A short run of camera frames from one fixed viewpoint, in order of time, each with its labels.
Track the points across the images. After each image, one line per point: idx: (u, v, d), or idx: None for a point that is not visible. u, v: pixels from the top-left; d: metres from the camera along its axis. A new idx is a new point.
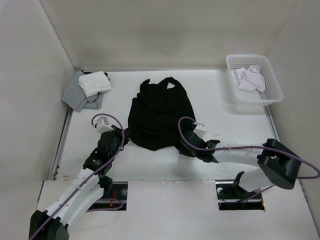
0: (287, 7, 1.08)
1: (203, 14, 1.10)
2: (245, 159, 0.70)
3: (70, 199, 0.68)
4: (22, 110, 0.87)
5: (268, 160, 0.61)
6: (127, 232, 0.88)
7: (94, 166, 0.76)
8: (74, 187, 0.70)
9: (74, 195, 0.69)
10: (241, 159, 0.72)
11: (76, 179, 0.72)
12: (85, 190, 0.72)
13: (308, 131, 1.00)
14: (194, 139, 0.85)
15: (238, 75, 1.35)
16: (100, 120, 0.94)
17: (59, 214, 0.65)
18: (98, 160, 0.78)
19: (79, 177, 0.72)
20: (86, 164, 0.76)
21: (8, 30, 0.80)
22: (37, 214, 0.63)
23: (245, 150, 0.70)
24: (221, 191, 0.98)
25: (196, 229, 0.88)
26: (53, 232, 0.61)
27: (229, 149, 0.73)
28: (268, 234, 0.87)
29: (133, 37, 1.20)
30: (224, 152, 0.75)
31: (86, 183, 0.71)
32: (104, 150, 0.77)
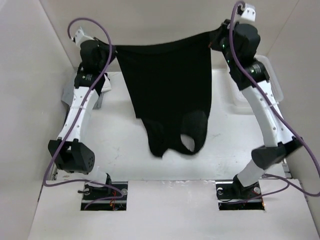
0: (287, 7, 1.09)
1: (202, 14, 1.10)
2: (261, 113, 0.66)
3: (78, 118, 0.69)
4: (22, 110, 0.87)
5: (260, 115, 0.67)
6: (127, 232, 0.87)
7: (85, 82, 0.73)
8: (77, 108, 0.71)
9: (81, 115, 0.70)
10: (262, 117, 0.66)
11: (74, 100, 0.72)
12: (88, 107, 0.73)
13: (306, 131, 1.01)
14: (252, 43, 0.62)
15: None
16: (79, 30, 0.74)
17: (75, 136, 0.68)
18: (88, 75, 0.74)
19: (77, 98, 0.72)
20: (77, 82, 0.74)
21: (9, 30, 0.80)
22: (52, 142, 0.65)
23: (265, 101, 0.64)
24: (221, 191, 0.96)
25: (195, 228, 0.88)
26: (75, 146, 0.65)
27: (269, 107, 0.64)
28: (268, 234, 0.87)
29: (133, 36, 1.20)
30: (260, 100, 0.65)
31: (87, 101, 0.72)
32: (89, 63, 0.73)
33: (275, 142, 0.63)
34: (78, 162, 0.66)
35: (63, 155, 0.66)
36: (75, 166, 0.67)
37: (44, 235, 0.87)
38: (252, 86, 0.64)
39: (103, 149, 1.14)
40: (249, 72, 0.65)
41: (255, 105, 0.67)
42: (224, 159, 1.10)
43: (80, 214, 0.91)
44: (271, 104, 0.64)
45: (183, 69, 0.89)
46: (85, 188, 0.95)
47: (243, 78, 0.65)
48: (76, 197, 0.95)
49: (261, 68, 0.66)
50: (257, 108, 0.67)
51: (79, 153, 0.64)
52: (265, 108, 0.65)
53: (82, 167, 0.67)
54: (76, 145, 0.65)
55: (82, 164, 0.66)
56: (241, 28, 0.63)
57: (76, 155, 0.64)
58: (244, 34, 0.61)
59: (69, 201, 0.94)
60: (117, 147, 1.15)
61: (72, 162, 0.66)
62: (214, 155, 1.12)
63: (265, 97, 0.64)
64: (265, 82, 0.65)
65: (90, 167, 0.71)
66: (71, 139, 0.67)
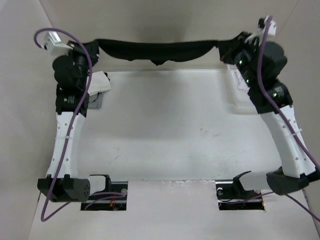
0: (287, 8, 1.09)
1: (202, 14, 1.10)
2: (283, 141, 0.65)
3: (66, 150, 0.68)
4: (22, 110, 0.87)
5: (281, 142, 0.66)
6: (127, 232, 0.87)
7: (68, 106, 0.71)
8: (63, 138, 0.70)
9: (69, 145, 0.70)
10: (283, 143, 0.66)
11: (59, 129, 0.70)
12: (74, 134, 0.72)
13: (306, 131, 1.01)
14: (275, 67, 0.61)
15: (239, 75, 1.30)
16: (48, 37, 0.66)
17: (65, 171, 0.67)
18: (70, 97, 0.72)
19: (62, 125, 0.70)
20: (60, 107, 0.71)
21: (9, 30, 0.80)
22: (42, 181, 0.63)
23: (289, 130, 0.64)
24: (221, 191, 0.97)
25: (196, 228, 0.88)
26: (67, 185, 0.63)
27: (292, 135, 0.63)
28: (268, 234, 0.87)
29: (133, 36, 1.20)
30: (283, 127, 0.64)
31: (73, 128, 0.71)
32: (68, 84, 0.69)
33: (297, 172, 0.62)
34: (73, 196, 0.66)
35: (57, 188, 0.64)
36: (69, 200, 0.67)
37: (44, 234, 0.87)
38: (274, 112, 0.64)
39: (102, 149, 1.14)
40: (271, 95, 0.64)
41: (277, 131, 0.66)
42: (224, 159, 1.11)
43: (80, 214, 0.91)
44: (293, 132, 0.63)
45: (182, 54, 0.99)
46: None
47: (264, 101, 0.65)
48: None
49: (283, 90, 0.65)
50: (278, 134, 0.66)
51: (74, 191, 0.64)
52: (288, 136, 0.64)
53: (77, 199, 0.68)
54: (70, 181, 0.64)
55: (77, 196, 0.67)
56: (269, 48, 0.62)
57: (71, 192, 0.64)
58: (269, 58, 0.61)
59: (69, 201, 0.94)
60: (117, 147, 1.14)
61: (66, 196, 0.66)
62: (214, 155, 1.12)
63: (289, 125, 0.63)
64: (287, 105, 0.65)
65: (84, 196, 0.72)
66: (62, 175, 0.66)
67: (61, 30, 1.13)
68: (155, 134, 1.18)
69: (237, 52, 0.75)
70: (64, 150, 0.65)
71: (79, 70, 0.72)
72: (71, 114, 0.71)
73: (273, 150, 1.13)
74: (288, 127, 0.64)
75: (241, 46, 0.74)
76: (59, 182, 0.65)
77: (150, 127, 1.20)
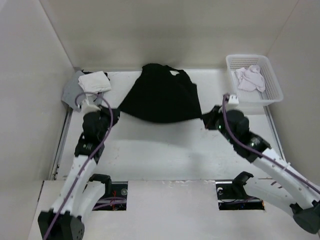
0: (287, 7, 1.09)
1: (202, 14, 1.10)
2: (279, 178, 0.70)
3: (74, 189, 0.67)
4: (22, 110, 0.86)
5: (281, 180, 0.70)
6: (127, 232, 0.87)
7: (85, 151, 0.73)
8: (74, 176, 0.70)
9: (77, 184, 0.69)
10: (280, 180, 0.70)
11: (72, 169, 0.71)
12: (84, 176, 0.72)
13: (306, 131, 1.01)
14: (243, 126, 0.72)
15: (239, 75, 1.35)
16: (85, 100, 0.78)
17: (67, 207, 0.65)
18: (88, 145, 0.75)
19: (75, 166, 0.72)
20: (78, 151, 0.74)
21: (9, 30, 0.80)
22: (43, 215, 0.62)
23: (279, 167, 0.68)
24: (221, 191, 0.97)
25: (196, 228, 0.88)
26: (65, 223, 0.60)
27: (284, 170, 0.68)
28: (268, 234, 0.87)
29: (133, 36, 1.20)
30: (272, 166, 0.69)
31: (84, 170, 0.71)
32: (91, 133, 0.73)
33: (309, 201, 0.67)
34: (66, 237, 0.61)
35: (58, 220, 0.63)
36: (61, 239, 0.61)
37: None
38: (259, 156, 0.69)
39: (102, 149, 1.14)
40: (248, 145, 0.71)
41: (269, 171, 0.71)
42: (224, 159, 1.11)
43: None
44: (284, 166, 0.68)
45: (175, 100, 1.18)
46: None
47: (247, 153, 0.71)
48: None
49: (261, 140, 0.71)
50: (272, 173, 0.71)
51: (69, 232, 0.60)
52: (282, 172, 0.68)
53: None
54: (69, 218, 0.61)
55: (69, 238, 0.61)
56: (231, 115, 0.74)
57: (65, 230, 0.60)
58: (234, 120, 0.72)
59: None
60: (116, 147, 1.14)
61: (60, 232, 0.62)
62: (214, 155, 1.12)
63: (277, 164, 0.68)
64: (268, 149, 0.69)
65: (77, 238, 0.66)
66: (64, 209, 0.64)
67: (65, 32, 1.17)
68: (155, 134, 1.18)
69: (215, 122, 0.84)
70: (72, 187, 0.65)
71: (103, 125, 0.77)
72: (85, 157, 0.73)
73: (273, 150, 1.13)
74: (279, 166, 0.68)
75: (216, 116, 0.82)
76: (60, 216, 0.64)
77: (150, 127, 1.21)
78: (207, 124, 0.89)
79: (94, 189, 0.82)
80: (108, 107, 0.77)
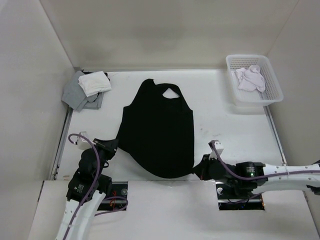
0: (287, 7, 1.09)
1: (202, 14, 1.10)
2: (292, 182, 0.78)
3: (67, 237, 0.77)
4: (23, 109, 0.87)
5: (291, 183, 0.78)
6: (127, 232, 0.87)
7: (77, 194, 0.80)
8: (66, 224, 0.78)
9: (69, 232, 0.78)
10: (290, 182, 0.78)
11: (65, 214, 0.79)
12: (77, 221, 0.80)
13: (306, 131, 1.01)
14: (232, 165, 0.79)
15: (239, 75, 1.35)
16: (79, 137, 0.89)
17: None
18: (80, 186, 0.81)
19: (68, 211, 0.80)
20: (70, 195, 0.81)
21: (8, 29, 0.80)
22: None
23: (282, 175, 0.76)
24: (222, 191, 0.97)
25: (196, 229, 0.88)
26: None
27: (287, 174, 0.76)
28: (268, 234, 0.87)
29: (133, 36, 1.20)
30: (279, 177, 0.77)
31: (77, 216, 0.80)
32: (86, 171, 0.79)
33: None
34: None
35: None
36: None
37: (45, 234, 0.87)
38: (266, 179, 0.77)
39: None
40: (248, 175, 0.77)
41: (279, 183, 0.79)
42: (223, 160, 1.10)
43: None
44: (287, 171, 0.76)
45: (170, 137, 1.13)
46: None
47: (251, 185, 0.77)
48: None
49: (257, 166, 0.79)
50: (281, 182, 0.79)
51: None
52: (288, 177, 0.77)
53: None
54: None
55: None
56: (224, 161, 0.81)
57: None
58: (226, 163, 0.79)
59: None
60: None
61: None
62: None
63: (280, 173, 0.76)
64: (264, 167, 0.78)
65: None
66: None
67: (65, 33, 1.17)
68: None
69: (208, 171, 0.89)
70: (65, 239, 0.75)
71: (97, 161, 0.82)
72: (77, 202, 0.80)
73: (273, 150, 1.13)
74: (284, 174, 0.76)
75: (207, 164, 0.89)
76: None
77: None
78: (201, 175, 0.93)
79: (93, 201, 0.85)
80: (92, 146, 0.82)
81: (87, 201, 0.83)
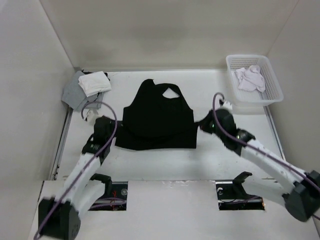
0: (287, 7, 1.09)
1: (202, 14, 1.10)
2: (268, 168, 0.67)
3: (77, 181, 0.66)
4: (23, 110, 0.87)
5: (270, 170, 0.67)
6: (127, 232, 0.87)
7: (92, 151, 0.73)
8: (77, 171, 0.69)
9: (80, 178, 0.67)
10: (267, 168, 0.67)
11: (77, 165, 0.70)
12: (89, 172, 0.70)
13: (306, 131, 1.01)
14: (228, 121, 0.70)
15: (239, 75, 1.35)
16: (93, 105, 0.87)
17: (69, 196, 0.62)
18: (96, 145, 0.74)
19: (81, 163, 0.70)
20: (85, 149, 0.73)
21: (8, 29, 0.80)
22: (44, 202, 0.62)
23: (262, 155, 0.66)
24: (221, 191, 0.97)
25: (196, 229, 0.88)
26: (63, 215, 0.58)
27: (266, 156, 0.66)
28: (268, 234, 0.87)
29: (133, 36, 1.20)
30: (256, 154, 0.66)
31: (89, 167, 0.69)
32: (101, 134, 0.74)
33: (291, 182, 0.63)
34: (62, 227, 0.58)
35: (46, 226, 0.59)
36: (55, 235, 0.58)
37: None
38: (243, 146, 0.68)
39: None
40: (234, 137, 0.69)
41: (256, 161, 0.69)
42: (224, 159, 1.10)
43: None
44: (268, 153, 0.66)
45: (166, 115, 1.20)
46: None
47: (234, 146, 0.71)
48: None
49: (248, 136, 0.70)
50: (257, 162, 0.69)
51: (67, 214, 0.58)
52: (265, 159, 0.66)
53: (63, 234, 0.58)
54: (65, 208, 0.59)
55: (64, 231, 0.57)
56: (223, 112, 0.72)
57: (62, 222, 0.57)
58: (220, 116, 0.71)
59: None
60: (116, 147, 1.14)
61: (56, 223, 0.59)
62: (214, 155, 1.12)
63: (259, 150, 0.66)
64: (253, 139, 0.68)
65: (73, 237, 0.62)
66: (66, 198, 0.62)
67: (65, 33, 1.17)
68: None
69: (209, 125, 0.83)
70: (73, 184, 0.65)
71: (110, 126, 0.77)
72: (91, 156, 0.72)
73: (273, 150, 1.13)
74: (264, 155, 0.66)
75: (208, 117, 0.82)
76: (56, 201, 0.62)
77: None
78: (202, 125, 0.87)
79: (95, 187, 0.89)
80: (114, 121, 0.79)
81: (99, 158, 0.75)
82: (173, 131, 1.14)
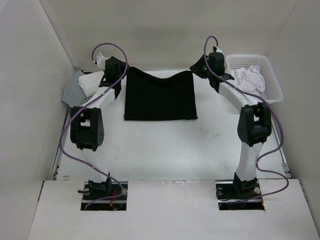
0: (287, 8, 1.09)
1: (202, 14, 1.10)
2: (234, 97, 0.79)
3: (98, 100, 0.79)
4: (22, 110, 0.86)
5: (236, 100, 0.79)
6: (126, 232, 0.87)
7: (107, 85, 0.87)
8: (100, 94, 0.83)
9: (100, 99, 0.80)
10: (233, 98, 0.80)
11: (97, 93, 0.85)
12: (107, 99, 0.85)
13: (306, 131, 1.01)
14: (219, 61, 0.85)
15: (239, 75, 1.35)
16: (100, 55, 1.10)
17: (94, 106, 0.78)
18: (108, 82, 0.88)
19: (98, 92, 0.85)
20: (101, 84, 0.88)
21: (8, 29, 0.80)
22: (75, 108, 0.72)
23: (231, 86, 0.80)
24: (221, 191, 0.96)
25: (196, 229, 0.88)
26: (93, 113, 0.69)
27: (234, 88, 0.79)
28: (268, 234, 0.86)
29: (133, 36, 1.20)
30: (228, 88, 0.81)
31: (106, 94, 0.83)
32: (112, 73, 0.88)
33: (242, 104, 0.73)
34: (92, 126, 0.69)
35: (77, 132, 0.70)
36: (88, 135, 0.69)
37: (44, 235, 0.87)
38: (221, 82, 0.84)
39: (102, 148, 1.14)
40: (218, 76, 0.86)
41: (229, 94, 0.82)
42: (224, 159, 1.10)
43: (79, 214, 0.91)
44: (235, 87, 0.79)
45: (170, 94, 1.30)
46: (86, 188, 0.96)
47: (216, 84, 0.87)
48: (76, 197, 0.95)
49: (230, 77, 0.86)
50: (229, 94, 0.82)
51: (96, 117, 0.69)
52: (232, 90, 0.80)
53: (93, 131, 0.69)
54: (93, 112, 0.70)
55: (95, 129, 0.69)
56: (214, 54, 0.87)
57: (93, 122, 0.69)
58: (212, 56, 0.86)
59: (69, 201, 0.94)
60: (116, 147, 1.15)
61: (87, 131, 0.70)
62: (214, 155, 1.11)
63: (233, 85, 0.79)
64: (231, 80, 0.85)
65: (99, 140, 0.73)
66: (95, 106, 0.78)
67: (66, 33, 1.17)
68: (155, 134, 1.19)
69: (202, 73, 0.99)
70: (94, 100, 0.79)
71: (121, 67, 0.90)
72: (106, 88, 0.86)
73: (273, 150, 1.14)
74: (233, 87, 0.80)
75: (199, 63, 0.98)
76: (81, 115, 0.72)
77: (150, 127, 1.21)
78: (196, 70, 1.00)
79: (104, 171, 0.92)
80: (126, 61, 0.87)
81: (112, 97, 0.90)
82: (180, 101, 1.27)
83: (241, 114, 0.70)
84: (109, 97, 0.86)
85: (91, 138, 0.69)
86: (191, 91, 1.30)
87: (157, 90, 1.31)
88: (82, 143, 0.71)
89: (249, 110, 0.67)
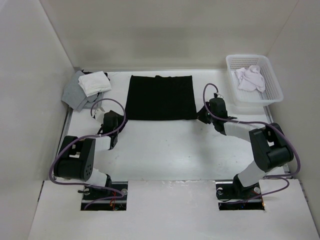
0: (287, 7, 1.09)
1: (202, 14, 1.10)
2: (238, 129, 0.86)
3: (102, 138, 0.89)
4: (22, 110, 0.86)
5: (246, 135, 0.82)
6: (126, 232, 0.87)
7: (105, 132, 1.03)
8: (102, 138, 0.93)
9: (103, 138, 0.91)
10: (239, 132, 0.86)
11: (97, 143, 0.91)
12: (105, 142, 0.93)
13: (306, 131, 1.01)
14: (220, 106, 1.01)
15: (238, 75, 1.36)
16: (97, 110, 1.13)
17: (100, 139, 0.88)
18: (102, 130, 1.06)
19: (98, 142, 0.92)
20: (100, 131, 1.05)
21: (8, 29, 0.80)
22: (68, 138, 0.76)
23: (234, 122, 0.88)
24: (221, 191, 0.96)
25: (196, 229, 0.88)
26: (85, 145, 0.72)
27: (238, 122, 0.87)
28: (268, 234, 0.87)
29: (133, 36, 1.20)
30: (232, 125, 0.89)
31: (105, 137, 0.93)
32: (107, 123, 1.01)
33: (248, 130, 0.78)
34: (82, 155, 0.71)
35: (65, 160, 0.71)
36: (75, 165, 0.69)
37: (44, 235, 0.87)
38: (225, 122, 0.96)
39: None
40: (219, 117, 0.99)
41: (235, 131, 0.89)
42: (224, 159, 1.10)
43: (79, 214, 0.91)
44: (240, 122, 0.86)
45: (170, 96, 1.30)
46: (85, 188, 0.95)
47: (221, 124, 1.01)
48: (76, 197, 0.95)
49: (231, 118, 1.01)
50: (236, 132, 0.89)
51: (87, 148, 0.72)
52: (238, 124, 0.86)
53: (81, 160, 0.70)
54: (86, 142, 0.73)
55: (84, 157, 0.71)
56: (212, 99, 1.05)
57: (84, 152, 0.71)
58: (213, 101, 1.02)
59: (69, 201, 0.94)
60: (116, 147, 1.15)
61: (75, 160, 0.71)
62: (215, 155, 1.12)
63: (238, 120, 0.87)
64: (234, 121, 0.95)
65: (86, 175, 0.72)
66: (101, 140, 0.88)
67: (65, 32, 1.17)
68: (155, 134, 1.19)
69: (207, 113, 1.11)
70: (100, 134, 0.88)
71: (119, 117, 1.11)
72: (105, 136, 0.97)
73: None
74: (238, 122, 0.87)
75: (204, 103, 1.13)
76: (72, 146, 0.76)
77: (149, 127, 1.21)
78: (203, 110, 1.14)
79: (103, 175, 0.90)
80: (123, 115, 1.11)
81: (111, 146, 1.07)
82: (180, 103, 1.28)
83: (252, 140, 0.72)
84: (105, 143, 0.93)
85: (77, 168, 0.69)
86: (191, 91, 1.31)
87: (158, 91, 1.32)
88: (66, 175, 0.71)
89: (258, 134, 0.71)
